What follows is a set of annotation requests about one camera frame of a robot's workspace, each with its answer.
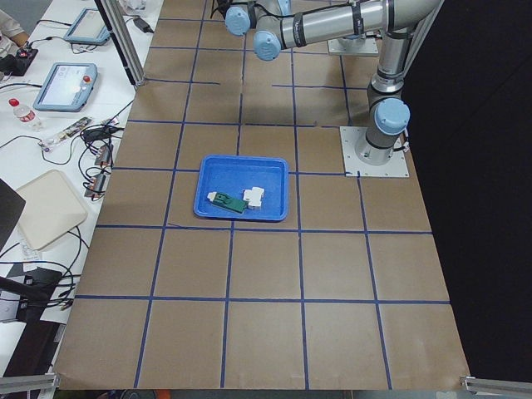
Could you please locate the cream plastic tray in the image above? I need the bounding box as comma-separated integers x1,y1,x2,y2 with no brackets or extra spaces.
16,170,88,250

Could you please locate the far teach pendant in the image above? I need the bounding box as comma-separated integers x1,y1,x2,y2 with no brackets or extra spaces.
63,7,110,46

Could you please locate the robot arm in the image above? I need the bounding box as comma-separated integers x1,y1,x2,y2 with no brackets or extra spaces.
211,0,441,166

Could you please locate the black power adapter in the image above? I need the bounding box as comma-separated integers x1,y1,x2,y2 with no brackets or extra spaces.
133,17,154,33

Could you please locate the aluminium frame post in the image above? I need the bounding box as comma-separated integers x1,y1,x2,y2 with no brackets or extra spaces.
95,0,145,87

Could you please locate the black camera stand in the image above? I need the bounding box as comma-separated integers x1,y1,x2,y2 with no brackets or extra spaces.
1,264,62,323

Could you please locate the teach pendant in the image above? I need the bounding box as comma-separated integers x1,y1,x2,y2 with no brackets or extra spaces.
63,7,110,46
33,62,98,112

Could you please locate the plastic water bottle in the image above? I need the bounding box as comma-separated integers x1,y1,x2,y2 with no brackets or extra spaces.
8,98,43,131

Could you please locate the near teach pendant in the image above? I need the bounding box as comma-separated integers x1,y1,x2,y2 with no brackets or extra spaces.
33,62,98,112

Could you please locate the white circuit breaker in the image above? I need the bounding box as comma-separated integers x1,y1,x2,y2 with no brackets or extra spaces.
243,186,265,210

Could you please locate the blue plastic tray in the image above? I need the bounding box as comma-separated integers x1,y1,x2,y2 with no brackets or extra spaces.
194,155,289,222

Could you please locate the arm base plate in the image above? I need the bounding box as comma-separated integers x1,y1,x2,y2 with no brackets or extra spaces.
340,126,409,178
328,37,379,57

